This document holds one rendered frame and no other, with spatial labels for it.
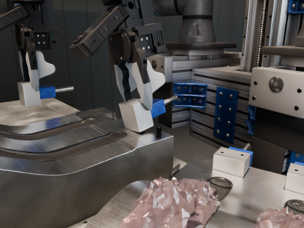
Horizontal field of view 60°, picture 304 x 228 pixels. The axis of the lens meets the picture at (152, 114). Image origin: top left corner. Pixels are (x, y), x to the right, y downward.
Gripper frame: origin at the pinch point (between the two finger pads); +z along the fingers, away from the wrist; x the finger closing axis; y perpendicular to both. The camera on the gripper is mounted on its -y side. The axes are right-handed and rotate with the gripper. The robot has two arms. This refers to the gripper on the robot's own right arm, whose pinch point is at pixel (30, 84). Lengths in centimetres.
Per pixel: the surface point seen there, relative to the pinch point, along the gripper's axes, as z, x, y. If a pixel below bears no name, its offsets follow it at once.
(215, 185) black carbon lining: 10, -48, 12
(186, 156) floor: 95, 81, 146
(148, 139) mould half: 6.0, -34.6, 9.5
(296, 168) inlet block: 7, -55, 20
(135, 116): 2.5, -31.1, 9.4
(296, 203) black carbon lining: 10, -57, 16
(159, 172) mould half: 12.4, -36.0, 10.9
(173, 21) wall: -27, 163, 206
